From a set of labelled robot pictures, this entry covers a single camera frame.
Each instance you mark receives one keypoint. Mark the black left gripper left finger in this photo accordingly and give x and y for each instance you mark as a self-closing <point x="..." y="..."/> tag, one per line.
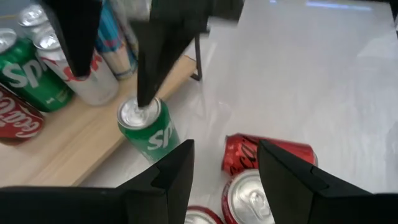
<point x="93" y="205"/>

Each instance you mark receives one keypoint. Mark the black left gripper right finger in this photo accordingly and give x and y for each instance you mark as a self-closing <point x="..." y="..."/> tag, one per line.
<point x="326" y="202"/>

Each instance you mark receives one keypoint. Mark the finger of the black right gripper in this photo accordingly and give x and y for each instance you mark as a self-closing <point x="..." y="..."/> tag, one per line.
<point x="155" y="56"/>
<point x="77" y="31"/>

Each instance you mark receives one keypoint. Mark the blue silver Red Bull can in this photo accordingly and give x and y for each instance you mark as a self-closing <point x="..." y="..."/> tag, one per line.
<point x="107" y="40"/>

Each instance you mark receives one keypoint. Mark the wooden shelf with black frame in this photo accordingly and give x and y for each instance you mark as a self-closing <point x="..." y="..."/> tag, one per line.
<point x="77" y="140"/>

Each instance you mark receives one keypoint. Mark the black table frame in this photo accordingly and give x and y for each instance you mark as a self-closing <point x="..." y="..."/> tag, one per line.
<point x="395" y="12"/>

